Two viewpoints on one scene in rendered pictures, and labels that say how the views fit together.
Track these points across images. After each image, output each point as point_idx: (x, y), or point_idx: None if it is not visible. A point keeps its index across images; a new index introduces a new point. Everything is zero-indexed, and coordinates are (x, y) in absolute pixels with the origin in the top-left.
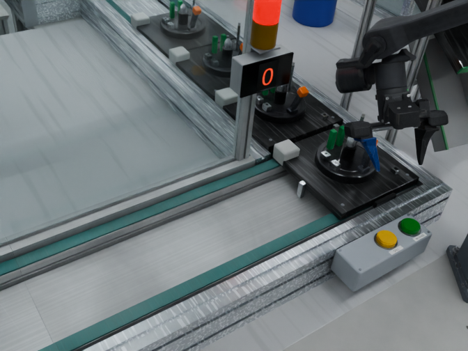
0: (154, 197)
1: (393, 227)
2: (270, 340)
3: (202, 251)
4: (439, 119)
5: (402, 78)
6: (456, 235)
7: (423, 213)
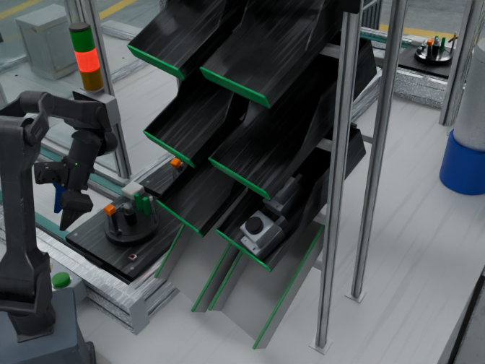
0: (65, 153)
1: (60, 271)
2: None
3: (35, 193)
4: (62, 198)
5: (73, 151)
6: (117, 352)
7: (105, 300)
